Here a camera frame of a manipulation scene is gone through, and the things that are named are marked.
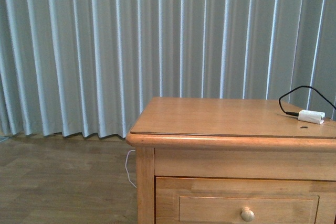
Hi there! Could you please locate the light grey pleated curtain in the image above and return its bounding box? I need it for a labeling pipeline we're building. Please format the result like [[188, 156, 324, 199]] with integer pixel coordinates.
[[1, 0, 335, 137]]

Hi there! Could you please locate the wooden nightstand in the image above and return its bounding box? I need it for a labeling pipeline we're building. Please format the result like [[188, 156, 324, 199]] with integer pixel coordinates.
[[126, 98, 335, 223]]

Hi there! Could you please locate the white charging cable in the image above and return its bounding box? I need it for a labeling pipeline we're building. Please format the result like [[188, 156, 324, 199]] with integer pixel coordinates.
[[125, 149, 138, 188]]

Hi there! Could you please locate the white adapter box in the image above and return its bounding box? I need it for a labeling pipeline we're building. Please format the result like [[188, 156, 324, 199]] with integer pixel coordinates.
[[298, 110, 325, 125]]

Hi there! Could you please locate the black cable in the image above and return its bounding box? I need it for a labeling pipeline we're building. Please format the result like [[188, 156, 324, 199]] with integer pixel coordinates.
[[278, 85, 336, 116]]

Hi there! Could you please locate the round wooden drawer knob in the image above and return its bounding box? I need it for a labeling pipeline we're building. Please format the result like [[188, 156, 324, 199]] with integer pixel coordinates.
[[240, 207, 255, 222]]

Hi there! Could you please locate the wooden drawer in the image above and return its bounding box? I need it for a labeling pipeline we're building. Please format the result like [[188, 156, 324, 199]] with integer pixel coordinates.
[[155, 177, 335, 223]]

